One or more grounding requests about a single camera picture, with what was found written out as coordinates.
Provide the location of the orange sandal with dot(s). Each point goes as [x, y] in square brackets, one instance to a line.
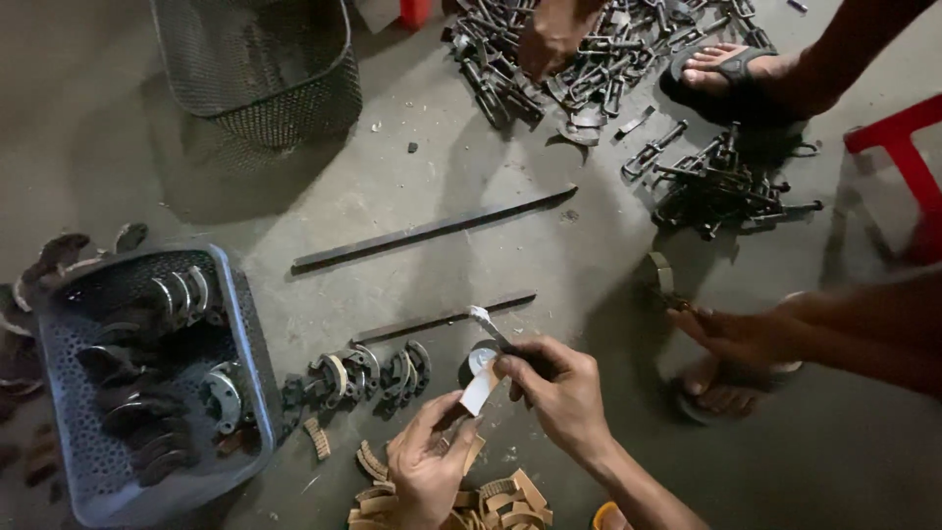
[607, 517]

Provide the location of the pile of tan lining strips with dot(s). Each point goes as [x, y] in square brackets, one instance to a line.
[508, 504]

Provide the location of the brake shoe with lining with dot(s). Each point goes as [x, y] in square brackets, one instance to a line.
[662, 276]

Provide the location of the round glue tin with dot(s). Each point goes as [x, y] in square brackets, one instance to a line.
[478, 358]

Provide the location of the small flat metal piece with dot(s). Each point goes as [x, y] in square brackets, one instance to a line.
[634, 123]

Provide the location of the blue plastic basket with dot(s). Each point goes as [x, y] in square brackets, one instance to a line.
[81, 412]

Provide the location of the ridged tan lining piece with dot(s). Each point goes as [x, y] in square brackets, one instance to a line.
[318, 438]

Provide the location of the pale lining strip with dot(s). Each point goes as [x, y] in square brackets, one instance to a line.
[480, 389]

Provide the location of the pile of brake shoes in basket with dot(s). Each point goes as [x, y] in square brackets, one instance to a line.
[147, 383]

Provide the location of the heap of worn brake shoes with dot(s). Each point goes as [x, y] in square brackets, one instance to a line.
[44, 280]

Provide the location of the person's right hand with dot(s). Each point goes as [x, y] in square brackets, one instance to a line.
[567, 401]

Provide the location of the row of brake shoes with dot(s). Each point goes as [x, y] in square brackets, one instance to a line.
[360, 375]

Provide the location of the black mesh basket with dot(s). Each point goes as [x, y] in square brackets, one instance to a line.
[265, 62]

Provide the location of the large heap of metal parts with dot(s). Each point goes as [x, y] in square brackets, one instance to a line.
[611, 51]

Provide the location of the red plastic object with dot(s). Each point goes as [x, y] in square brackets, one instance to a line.
[416, 11]

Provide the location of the glue brush with white tip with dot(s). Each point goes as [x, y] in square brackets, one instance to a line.
[487, 327]

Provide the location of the short flat metal bar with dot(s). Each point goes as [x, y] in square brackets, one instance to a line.
[441, 318]

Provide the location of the person's left hand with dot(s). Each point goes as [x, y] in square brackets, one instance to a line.
[423, 471]

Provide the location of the long flat metal bar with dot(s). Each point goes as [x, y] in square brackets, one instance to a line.
[434, 228]

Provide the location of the small heap of metal parts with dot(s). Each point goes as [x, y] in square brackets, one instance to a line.
[725, 188]

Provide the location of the red plastic stool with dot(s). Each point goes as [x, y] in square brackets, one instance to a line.
[909, 158]

